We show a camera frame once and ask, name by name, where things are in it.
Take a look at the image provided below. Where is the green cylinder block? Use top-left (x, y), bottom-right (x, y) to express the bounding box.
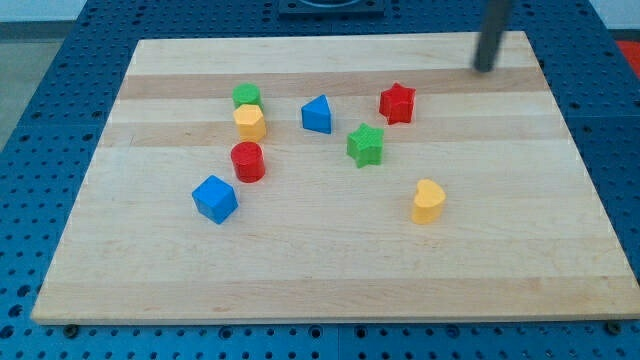
top-left (232, 83), bottom-right (263, 109)

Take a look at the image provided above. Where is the blue cube block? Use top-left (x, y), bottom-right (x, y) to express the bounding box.
top-left (192, 175), bottom-right (238, 224)

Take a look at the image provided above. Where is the yellow heart block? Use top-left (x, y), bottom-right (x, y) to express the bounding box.
top-left (411, 179), bottom-right (446, 225)

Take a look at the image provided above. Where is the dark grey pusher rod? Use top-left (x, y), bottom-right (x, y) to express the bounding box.
top-left (473, 0), bottom-right (513, 72)

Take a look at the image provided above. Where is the blue triangle block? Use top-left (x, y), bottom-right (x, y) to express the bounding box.
top-left (301, 95), bottom-right (332, 134)

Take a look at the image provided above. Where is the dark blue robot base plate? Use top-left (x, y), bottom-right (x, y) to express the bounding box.
top-left (278, 0), bottom-right (386, 18)

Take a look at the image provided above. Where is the red star block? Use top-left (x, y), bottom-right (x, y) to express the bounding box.
top-left (379, 82), bottom-right (416, 125)

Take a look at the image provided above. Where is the green star block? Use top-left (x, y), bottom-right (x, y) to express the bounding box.
top-left (346, 123), bottom-right (384, 168)

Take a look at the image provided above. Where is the light wooden board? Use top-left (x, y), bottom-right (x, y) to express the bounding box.
top-left (31, 32), bottom-right (639, 325)

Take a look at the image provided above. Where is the red cylinder block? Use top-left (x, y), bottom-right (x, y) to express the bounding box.
top-left (230, 142), bottom-right (266, 183)

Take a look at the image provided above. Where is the yellow hexagon block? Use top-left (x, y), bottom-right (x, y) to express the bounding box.
top-left (233, 104), bottom-right (266, 142)

